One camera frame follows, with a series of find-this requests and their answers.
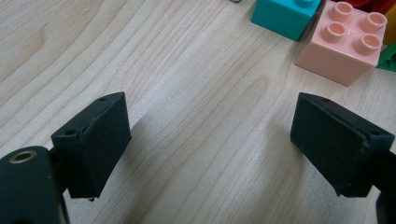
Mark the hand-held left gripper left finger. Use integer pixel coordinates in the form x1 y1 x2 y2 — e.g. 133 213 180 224
50 91 133 200

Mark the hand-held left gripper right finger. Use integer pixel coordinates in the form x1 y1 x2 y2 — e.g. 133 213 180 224
290 91 396 199

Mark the pink toy building block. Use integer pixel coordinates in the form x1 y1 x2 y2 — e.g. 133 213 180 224
294 0 389 88

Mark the green curved toy building block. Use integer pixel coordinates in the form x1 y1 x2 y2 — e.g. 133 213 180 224
375 41 396 73

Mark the yellow toy building block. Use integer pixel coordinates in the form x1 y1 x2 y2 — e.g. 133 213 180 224
383 4 396 46

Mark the teal toy building block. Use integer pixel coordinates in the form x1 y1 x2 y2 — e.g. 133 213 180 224
250 0 322 42

